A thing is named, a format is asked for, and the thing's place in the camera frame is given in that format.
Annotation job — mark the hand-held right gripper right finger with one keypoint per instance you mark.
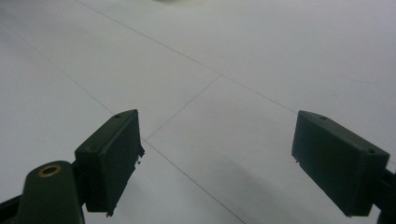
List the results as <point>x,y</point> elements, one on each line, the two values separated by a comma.
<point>339,165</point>

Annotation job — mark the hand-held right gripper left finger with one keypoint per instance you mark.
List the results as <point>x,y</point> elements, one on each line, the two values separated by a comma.
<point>109,161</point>

